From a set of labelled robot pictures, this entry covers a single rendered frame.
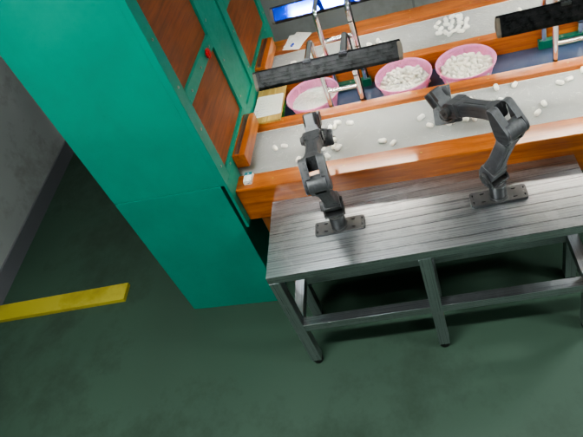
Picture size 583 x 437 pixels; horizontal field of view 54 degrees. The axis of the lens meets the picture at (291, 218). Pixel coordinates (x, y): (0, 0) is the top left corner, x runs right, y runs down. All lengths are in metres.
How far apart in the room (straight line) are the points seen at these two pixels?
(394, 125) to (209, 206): 0.88
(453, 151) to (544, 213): 0.41
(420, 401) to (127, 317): 1.71
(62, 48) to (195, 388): 1.65
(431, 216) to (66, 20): 1.45
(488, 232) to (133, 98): 1.37
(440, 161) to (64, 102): 1.45
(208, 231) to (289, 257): 0.55
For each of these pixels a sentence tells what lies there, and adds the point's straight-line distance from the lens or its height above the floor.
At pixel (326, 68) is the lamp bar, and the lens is 2.38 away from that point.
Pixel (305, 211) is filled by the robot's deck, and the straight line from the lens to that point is 2.36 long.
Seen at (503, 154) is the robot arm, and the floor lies 0.93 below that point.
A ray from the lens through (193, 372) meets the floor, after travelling 2.96.
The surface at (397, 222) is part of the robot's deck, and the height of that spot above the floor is 0.67.
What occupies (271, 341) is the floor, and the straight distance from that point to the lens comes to 2.86.
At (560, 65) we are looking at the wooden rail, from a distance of 2.66.
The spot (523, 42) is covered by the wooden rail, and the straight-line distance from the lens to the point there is 2.92.
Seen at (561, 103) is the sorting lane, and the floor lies 0.74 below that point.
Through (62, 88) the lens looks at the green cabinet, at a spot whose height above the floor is 1.44.
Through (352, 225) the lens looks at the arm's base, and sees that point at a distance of 2.22.
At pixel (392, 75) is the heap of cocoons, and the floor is 0.74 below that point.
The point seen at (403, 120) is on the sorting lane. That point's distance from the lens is 2.53.
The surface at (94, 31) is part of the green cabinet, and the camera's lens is 2.10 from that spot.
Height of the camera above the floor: 2.28
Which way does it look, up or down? 43 degrees down
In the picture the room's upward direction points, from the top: 25 degrees counter-clockwise
